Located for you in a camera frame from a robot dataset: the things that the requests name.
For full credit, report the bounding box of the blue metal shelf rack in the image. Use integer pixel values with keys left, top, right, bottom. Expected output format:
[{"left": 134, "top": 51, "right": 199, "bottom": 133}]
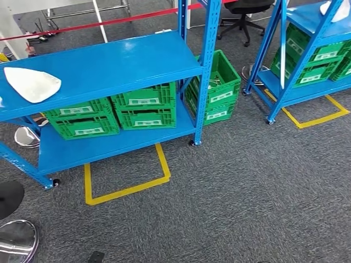
[
  {"left": 242, "top": 0, "right": 351, "bottom": 126},
  {"left": 0, "top": 0, "right": 221, "bottom": 190}
]

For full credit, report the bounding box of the green plastic crate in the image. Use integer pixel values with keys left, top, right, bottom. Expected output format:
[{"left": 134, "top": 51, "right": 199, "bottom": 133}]
[
  {"left": 185, "top": 49, "right": 242, "bottom": 110},
  {"left": 116, "top": 106, "right": 177, "bottom": 131},
  {"left": 186, "top": 99, "right": 237, "bottom": 127},
  {"left": 110, "top": 81, "right": 177, "bottom": 111},
  {"left": 328, "top": 52, "right": 351, "bottom": 83},
  {"left": 49, "top": 114, "right": 121, "bottom": 141},
  {"left": 270, "top": 49, "right": 343, "bottom": 89},
  {"left": 285, "top": 22, "right": 351, "bottom": 65},
  {"left": 44, "top": 97, "right": 113, "bottom": 120}
]

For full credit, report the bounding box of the chrome stanchion base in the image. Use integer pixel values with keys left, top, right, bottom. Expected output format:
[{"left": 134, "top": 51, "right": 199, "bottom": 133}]
[
  {"left": 241, "top": 63, "right": 271, "bottom": 87},
  {"left": 14, "top": 125, "right": 42, "bottom": 149}
]

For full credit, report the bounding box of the red barrier belt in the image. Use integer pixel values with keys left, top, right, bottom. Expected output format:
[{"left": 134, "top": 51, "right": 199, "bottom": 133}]
[{"left": 0, "top": 0, "right": 239, "bottom": 42}]

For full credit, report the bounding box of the black office chair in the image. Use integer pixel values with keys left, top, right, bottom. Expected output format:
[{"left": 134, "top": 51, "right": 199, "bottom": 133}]
[{"left": 217, "top": 0, "right": 276, "bottom": 48}]

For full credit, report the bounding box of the black wifi router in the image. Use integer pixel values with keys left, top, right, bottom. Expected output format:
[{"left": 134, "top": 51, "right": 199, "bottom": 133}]
[{"left": 34, "top": 18, "right": 60, "bottom": 42}]

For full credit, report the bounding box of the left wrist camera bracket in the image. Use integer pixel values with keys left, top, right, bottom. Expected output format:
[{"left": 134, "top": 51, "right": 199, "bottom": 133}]
[{"left": 88, "top": 250, "right": 106, "bottom": 263}]

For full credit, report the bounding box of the metal table frame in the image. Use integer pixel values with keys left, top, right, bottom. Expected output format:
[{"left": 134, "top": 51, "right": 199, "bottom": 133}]
[{"left": 41, "top": 0, "right": 133, "bottom": 23}]

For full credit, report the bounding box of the black stanchion post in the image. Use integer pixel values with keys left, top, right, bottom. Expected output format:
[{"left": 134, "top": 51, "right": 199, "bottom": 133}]
[{"left": 0, "top": 180, "right": 25, "bottom": 221}]

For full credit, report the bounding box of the chrome stanchion post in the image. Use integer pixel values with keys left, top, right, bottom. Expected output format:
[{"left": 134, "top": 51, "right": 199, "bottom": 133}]
[{"left": 0, "top": 219, "right": 39, "bottom": 263}]

